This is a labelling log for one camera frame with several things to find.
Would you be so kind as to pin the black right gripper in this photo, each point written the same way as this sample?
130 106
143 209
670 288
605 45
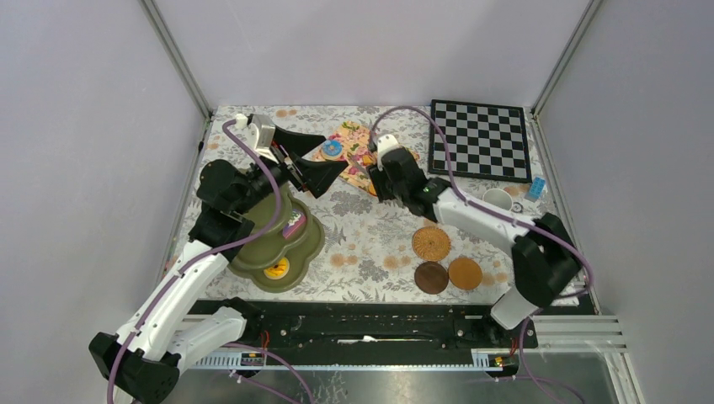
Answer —
377 178

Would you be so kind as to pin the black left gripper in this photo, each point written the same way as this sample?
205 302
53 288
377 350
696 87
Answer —
319 174

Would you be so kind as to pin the blue donut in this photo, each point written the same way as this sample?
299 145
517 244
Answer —
332 150

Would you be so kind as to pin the woven rattan coaster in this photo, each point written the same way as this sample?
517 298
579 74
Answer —
431 243

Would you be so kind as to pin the dark brown wooden coaster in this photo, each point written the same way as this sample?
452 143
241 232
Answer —
431 277

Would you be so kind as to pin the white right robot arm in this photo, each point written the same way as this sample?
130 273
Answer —
543 255

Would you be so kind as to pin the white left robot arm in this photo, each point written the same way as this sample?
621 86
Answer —
146 356

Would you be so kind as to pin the floral serving tray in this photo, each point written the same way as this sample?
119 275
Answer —
354 138

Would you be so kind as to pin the floral tablecloth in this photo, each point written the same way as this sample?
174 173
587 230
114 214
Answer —
367 254

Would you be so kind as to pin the black grey chessboard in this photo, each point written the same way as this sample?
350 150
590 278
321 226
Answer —
485 141

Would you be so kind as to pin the green tiered dessert stand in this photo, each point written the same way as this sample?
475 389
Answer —
268 249

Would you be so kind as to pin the light brown wooden coaster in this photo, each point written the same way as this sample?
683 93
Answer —
465 274

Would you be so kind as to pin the blue toy brick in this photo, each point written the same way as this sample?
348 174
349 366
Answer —
536 189

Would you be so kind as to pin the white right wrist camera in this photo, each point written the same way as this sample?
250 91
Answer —
385 144

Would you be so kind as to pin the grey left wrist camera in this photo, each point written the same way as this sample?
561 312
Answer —
261 129

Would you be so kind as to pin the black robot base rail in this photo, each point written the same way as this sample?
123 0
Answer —
422 335

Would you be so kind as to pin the aluminium corner post left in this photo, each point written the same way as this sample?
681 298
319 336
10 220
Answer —
180 65

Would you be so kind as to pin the aluminium corner post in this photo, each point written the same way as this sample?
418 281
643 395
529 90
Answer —
581 28
180 65

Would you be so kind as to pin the aluminium corner post right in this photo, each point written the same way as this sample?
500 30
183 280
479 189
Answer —
581 28

